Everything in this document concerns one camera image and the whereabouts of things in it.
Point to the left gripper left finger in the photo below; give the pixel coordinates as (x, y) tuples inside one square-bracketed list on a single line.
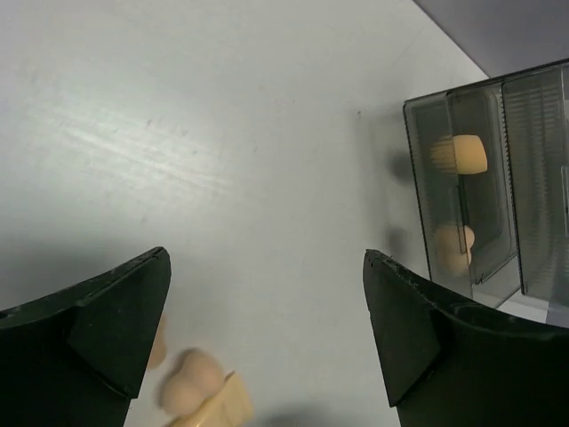
[(78, 357)]

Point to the clear acrylic organizer box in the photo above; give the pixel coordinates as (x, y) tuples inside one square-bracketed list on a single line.
[(518, 208)]

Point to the beige foundation tube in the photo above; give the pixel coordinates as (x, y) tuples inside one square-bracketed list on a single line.
[(230, 407)]

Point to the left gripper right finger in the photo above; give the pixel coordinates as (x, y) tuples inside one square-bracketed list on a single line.
[(449, 361)]

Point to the beige makeup sponge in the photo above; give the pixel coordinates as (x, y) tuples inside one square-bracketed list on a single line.
[(198, 377), (462, 154), (159, 348), (453, 244)]

